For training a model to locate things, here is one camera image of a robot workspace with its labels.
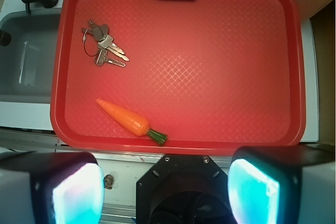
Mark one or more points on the grey toy sink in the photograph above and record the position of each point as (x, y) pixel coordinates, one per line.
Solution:
(27, 63)

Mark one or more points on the silver keys on ring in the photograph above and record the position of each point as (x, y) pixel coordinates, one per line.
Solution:
(107, 50)

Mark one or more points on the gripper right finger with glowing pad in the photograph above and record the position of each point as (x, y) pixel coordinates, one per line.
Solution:
(289, 184)

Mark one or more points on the orange toy carrot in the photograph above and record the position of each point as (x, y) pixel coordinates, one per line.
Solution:
(131, 121)

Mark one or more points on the red plastic tray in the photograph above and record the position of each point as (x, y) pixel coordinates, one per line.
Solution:
(213, 75)

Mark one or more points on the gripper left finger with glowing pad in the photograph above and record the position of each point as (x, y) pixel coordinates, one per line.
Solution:
(51, 188)

